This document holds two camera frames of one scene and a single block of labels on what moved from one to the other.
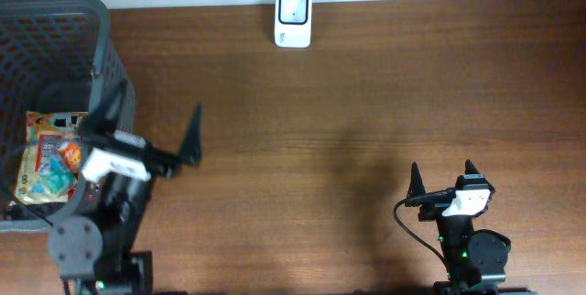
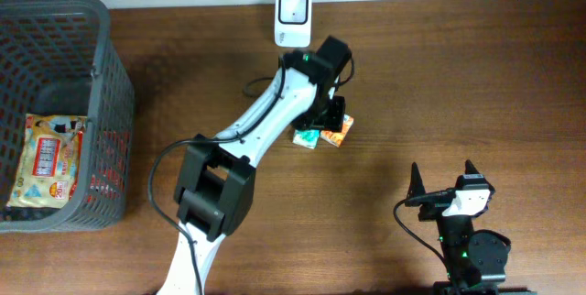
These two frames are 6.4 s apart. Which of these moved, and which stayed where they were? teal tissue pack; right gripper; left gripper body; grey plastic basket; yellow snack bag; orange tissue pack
Moved: left gripper body; teal tissue pack; orange tissue pack
Stayed: yellow snack bag; grey plastic basket; right gripper
